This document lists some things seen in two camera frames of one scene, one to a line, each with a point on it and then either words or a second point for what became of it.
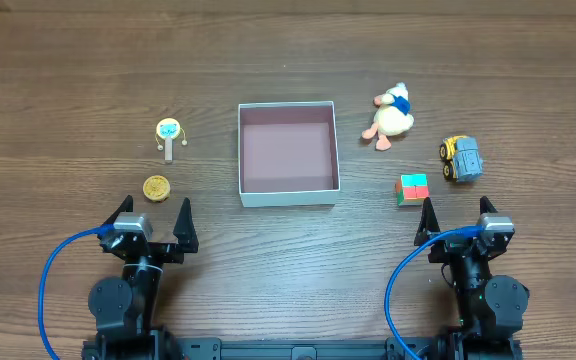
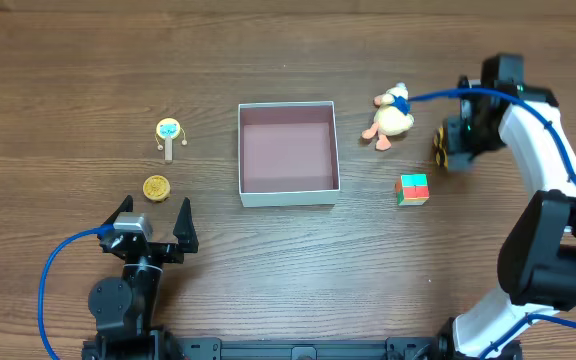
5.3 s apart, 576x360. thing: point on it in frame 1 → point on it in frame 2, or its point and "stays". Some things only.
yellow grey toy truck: x=462 y=158 → x=440 y=149
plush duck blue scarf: x=393 y=116 stays
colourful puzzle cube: x=412 y=189 stays
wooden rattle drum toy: x=167 y=129 stays
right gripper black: x=458 y=249 → x=452 y=150
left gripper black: x=157 y=248 stays
